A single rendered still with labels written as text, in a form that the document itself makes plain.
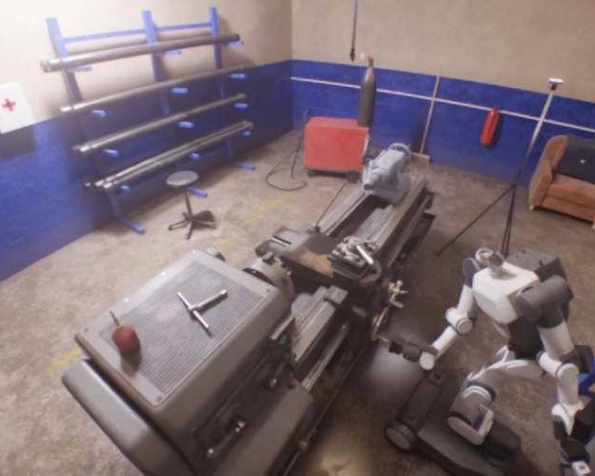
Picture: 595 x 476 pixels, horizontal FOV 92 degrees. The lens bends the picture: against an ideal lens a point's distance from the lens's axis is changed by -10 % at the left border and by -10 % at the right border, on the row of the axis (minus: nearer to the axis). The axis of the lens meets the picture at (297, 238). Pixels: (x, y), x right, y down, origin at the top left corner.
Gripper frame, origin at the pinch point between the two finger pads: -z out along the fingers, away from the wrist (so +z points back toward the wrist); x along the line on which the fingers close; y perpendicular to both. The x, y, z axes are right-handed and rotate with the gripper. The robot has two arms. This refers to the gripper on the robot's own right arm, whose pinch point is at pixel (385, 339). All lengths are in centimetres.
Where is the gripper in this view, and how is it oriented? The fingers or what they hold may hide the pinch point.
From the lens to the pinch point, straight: 182.5
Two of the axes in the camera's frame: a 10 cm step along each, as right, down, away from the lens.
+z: 8.3, 3.3, -4.4
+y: -5.5, 3.9, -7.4
